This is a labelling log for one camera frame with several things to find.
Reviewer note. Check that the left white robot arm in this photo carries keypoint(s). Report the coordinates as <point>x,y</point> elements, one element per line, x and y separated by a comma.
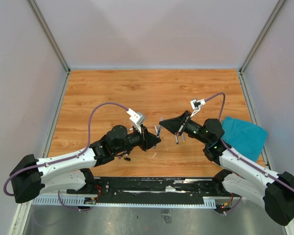
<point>71,172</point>

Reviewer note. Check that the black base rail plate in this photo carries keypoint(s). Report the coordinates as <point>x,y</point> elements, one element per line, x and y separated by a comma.
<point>160,187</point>

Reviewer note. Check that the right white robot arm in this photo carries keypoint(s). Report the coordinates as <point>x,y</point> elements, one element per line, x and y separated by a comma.
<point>272,191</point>

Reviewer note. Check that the white marker yellow end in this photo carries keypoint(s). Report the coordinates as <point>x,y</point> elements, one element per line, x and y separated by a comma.
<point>183,138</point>

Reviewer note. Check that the grey slotted cable duct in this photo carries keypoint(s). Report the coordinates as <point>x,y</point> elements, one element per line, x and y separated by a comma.
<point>122,201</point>

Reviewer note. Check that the left aluminium frame post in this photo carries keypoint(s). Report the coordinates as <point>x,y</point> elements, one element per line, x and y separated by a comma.
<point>47,32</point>

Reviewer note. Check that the right aluminium frame post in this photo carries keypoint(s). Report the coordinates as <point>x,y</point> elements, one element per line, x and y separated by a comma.
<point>263,33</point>

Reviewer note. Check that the teal barrel gel pen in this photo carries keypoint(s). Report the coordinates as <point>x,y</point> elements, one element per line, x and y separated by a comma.
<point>159,131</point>

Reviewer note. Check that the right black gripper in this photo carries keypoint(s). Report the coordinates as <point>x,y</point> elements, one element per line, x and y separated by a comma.
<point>175,125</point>

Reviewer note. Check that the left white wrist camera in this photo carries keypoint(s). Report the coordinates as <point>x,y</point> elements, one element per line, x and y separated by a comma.
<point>136,118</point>

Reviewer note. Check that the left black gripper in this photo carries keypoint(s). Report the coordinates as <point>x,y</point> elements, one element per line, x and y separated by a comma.
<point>148,140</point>

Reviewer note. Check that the aluminium frame post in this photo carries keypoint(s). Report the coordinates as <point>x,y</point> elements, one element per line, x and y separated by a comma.
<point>263,33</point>
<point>47,32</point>

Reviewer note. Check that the teal cloth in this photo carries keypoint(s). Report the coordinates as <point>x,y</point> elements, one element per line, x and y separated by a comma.
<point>247,138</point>

